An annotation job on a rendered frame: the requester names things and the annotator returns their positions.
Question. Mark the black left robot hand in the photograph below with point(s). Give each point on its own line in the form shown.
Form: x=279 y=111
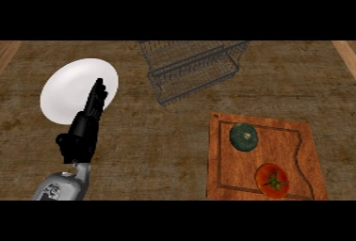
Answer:
x=84 y=131

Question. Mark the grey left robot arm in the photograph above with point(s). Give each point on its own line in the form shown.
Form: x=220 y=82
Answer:
x=63 y=186

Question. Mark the red tomato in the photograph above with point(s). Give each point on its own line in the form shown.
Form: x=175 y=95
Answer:
x=273 y=180

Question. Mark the brown wooden cutting board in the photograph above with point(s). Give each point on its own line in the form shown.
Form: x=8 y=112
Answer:
x=283 y=153

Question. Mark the white plate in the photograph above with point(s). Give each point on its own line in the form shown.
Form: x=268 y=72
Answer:
x=70 y=84

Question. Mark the dark green round vegetable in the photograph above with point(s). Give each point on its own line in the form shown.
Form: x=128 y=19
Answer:
x=245 y=136

